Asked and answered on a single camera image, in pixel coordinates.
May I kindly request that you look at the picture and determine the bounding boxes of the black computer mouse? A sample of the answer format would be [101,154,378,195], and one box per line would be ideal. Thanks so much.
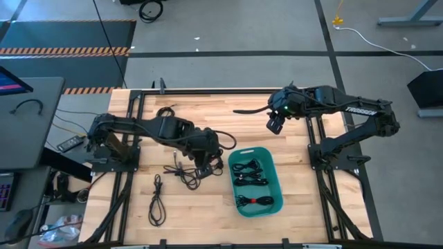
[3,208,35,243]

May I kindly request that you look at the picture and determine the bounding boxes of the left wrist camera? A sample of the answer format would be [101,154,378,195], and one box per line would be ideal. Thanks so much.
[196,157,215,180]

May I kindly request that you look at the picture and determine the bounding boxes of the black aluminium table frame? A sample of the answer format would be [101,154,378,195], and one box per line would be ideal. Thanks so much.
[78,88,385,249]

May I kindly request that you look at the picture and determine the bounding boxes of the computer monitor with lit screen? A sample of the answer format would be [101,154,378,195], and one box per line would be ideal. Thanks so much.
[0,65,35,97]

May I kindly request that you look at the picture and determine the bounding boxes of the crumpled plastic bag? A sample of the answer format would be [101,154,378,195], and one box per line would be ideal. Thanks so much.
[38,213,84,245]

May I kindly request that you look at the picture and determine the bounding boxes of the gray desk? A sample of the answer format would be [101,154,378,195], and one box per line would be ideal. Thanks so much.
[0,76,66,170]

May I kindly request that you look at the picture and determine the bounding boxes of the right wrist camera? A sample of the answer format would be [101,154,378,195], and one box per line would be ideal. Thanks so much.
[265,111,287,136]

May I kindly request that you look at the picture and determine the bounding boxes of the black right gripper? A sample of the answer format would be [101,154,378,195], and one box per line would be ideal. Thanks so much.
[255,88,305,117]

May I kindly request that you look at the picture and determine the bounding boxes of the white floor cable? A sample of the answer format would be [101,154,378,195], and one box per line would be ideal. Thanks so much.
[334,26,435,72]

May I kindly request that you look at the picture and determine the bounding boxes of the black coiled floor cable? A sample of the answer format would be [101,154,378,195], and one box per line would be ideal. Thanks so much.
[138,0,165,24]

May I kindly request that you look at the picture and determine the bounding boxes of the teal plastic bin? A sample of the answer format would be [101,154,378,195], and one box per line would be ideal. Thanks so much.
[227,146,284,219]

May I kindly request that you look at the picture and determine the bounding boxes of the black remote control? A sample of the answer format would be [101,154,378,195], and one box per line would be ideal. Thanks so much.
[56,134,87,154]

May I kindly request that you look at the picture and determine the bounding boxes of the black cable with tail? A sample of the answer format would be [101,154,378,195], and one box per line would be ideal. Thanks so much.
[155,105,176,118]

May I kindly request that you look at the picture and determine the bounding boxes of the long black looped cable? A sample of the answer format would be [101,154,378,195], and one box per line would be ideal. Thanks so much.
[147,174,167,228]

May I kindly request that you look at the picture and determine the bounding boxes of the black equipment under desk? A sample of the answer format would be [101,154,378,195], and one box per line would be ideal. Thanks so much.
[51,171,93,205]

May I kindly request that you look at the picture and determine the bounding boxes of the black mat with hazard stripes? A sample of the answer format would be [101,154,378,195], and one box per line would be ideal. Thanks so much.
[0,19,138,96]

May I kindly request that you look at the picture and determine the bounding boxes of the gray metal desk leg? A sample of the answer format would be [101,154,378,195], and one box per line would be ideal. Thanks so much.
[376,0,443,28]

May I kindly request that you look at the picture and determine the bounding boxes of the thin black hanging cable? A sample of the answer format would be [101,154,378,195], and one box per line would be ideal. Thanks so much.
[91,0,128,90]

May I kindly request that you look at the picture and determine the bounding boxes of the black cable with gray plug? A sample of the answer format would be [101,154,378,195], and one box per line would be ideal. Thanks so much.
[162,150,202,192]

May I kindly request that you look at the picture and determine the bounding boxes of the computer keyboard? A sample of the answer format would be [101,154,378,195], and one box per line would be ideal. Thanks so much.
[0,172,20,212]

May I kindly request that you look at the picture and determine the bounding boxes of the yellow hanging cord with plug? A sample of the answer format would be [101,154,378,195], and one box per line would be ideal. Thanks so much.
[332,0,345,28]

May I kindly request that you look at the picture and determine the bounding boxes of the black cable with red tie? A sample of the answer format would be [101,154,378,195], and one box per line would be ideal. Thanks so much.
[232,105,264,116]
[234,195,275,208]

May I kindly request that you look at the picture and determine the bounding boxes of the black curved strap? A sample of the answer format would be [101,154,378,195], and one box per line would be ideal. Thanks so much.
[9,98,44,116]

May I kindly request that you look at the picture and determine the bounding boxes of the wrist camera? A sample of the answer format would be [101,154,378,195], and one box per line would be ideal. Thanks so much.
[196,157,215,180]
[265,111,287,136]

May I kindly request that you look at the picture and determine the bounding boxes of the black panel on stand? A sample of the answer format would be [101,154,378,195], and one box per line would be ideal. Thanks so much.
[406,68,443,119]

